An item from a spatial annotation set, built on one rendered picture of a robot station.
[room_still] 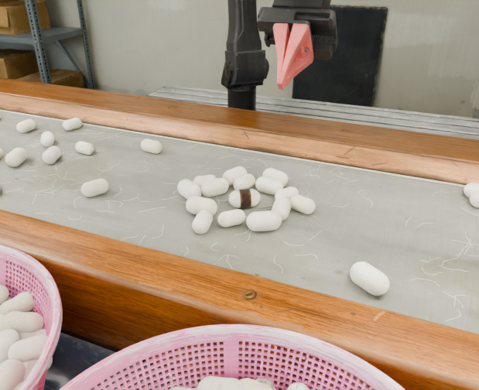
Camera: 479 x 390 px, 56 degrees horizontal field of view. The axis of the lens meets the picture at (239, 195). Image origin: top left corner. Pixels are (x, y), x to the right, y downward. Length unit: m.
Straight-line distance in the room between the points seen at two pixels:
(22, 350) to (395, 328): 0.28
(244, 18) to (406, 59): 1.68
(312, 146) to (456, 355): 0.40
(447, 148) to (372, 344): 0.41
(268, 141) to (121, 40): 2.45
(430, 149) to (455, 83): 1.90
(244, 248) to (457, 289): 0.20
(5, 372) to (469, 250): 0.43
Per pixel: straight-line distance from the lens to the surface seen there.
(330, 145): 0.67
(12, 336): 0.42
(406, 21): 2.52
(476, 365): 0.36
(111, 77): 3.20
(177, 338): 0.34
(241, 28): 0.95
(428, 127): 1.07
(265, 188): 0.56
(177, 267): 0.41
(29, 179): 0.67
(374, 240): 0.50
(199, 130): 0.74
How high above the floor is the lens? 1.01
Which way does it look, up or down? 29 degrees down
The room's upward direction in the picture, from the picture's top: straight up
